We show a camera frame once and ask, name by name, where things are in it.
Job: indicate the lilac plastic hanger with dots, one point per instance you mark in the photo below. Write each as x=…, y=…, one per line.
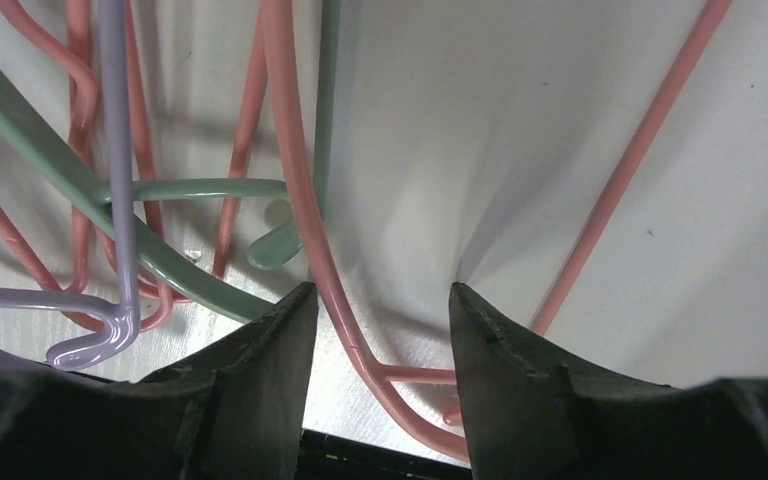
x=120, y=321

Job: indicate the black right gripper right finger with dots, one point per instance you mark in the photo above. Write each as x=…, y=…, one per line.
x=533, y=410

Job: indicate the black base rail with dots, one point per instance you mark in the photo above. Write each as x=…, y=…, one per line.
x=325, y=456

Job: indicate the green plastic hanger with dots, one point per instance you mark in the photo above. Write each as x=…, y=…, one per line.
x=45, y=150

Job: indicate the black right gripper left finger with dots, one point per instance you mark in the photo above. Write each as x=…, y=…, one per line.
x=232, y=410

